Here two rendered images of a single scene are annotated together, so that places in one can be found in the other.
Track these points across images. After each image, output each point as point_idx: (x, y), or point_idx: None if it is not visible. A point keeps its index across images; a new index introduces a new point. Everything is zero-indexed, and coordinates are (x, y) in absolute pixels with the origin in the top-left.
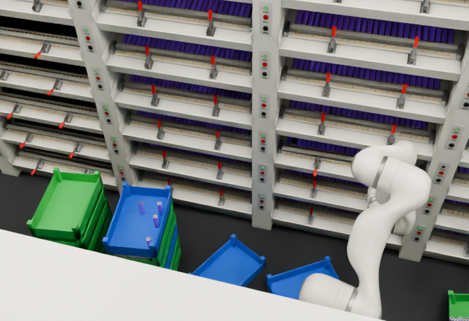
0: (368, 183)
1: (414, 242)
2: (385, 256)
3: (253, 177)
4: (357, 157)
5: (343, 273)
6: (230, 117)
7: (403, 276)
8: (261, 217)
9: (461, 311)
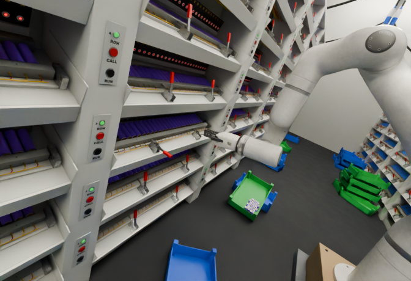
0: (400, 58)
1: (200, 183)
2: (185, 208)
3: (71, 218)
4: (393, 28)
5: (184, 244)
6: (14, 99)
7: (203, 211)
8: (76, 275)
9: (236, 202)
